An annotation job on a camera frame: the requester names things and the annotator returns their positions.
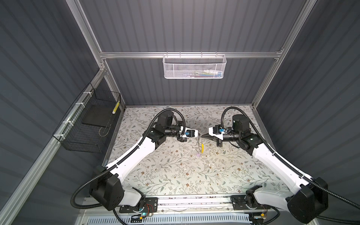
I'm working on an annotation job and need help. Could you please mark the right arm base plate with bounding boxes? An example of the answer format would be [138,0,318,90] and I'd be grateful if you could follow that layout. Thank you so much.
[230,195,252,211]

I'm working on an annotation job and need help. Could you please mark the items inside white basket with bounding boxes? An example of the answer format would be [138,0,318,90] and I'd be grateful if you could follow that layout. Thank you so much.
[184,70,223,79]

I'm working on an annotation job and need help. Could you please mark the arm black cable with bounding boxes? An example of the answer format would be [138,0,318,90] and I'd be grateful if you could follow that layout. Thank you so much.
[220,106,360,225]
[70,108,186,209]

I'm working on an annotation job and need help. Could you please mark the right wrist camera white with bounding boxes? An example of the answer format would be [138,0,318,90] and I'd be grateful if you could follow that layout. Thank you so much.
[208,125,226,140]

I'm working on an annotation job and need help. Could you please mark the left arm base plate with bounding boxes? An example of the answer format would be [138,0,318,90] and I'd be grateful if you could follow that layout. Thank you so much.
[119,197,158,213]

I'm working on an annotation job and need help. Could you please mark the white slotted cable duct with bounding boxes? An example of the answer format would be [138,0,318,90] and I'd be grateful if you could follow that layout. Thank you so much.
[84,214,254,225]

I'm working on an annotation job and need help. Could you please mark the black wire basket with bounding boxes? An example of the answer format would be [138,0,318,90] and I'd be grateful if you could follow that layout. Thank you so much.
[53,84,122,153]

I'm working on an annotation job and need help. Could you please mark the black pad in basket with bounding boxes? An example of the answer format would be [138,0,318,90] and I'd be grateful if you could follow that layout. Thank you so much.
[82,105,114,128]

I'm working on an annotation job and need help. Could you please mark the aluminium frame crossbar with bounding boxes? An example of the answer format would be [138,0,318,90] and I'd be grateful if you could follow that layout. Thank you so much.
[99,51,282,59]

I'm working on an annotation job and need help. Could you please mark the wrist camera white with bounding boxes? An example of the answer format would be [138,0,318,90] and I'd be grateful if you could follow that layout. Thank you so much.
[208,125,226,140]
[182,127,199,138]

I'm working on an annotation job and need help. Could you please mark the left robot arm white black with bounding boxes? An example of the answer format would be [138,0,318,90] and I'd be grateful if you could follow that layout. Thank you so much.
[89,110,199,211]

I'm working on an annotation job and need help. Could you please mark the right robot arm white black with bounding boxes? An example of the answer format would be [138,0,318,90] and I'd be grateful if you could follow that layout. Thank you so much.
[202,114,329,224]

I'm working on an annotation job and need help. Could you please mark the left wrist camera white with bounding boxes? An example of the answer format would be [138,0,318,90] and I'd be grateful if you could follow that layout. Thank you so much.
[182,127,199,138]

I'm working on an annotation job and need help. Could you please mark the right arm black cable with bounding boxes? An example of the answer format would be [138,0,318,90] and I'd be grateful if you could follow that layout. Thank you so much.
[220,106,360,225]

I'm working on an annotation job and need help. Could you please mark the aluminium mounting rail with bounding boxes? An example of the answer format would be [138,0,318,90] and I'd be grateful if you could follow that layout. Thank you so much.
[81,193,310,214]

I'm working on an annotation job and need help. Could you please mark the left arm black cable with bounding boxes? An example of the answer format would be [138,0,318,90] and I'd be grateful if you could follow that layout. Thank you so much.
[70,108,186,209]

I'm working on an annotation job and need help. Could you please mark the yellow marker in basket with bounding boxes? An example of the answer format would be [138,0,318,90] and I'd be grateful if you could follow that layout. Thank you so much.
[112,101,120,114]

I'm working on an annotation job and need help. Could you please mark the white wire mesh basket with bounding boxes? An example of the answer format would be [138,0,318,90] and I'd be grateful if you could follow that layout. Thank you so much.
[162,56,227,79]

